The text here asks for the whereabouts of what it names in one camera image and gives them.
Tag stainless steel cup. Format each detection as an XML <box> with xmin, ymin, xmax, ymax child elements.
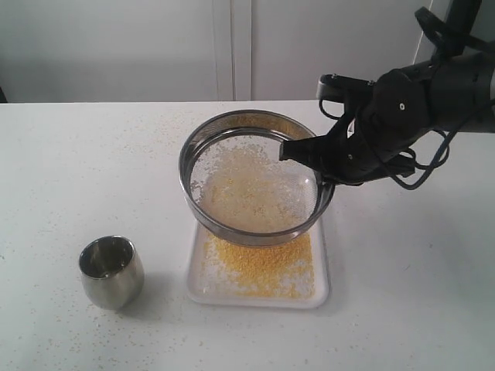
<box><xmin>78</xmin><ymin>235</ymin><xmax>145</xmax><ymax>310</ymax></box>

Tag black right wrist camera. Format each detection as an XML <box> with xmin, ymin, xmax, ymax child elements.
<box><xmin>316</xmin><ymin>73</ymin><xmax>375</xmax><ymax>103</ymax></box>

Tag yellow millet grain pile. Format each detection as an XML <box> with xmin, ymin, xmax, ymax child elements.
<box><xmin>193</xmin><ymin>141</ymin><xmax>317</xmax><ymax>298</ymax></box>

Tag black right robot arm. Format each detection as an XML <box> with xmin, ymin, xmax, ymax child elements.
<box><xmin>301</xmin><ymin>53</ymin><xmax>494</xmax><ymax>190</ymax></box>

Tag round stainless steel sieve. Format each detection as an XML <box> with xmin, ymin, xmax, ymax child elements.
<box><xmin>179</xmin><ymin>110</ymin><xmax>335</xmax><ymax>247</ymax></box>

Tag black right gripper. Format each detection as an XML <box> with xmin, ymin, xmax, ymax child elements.
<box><xmin>278</xmin><ymin>111</ymin><xmax>425</xmax><ymax>186</ymax></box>

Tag white square plastic tray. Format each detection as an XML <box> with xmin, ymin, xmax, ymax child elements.
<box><xmin>186</xmin><ymin>223</ymin><xmax>329</xmax><ymax>309</ymax></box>

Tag white cabinet doors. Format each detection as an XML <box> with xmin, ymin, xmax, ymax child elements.
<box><xmin>1</xmin><ymin>1</ymin><xmax>449</xmax><ymax>102</ymax></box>

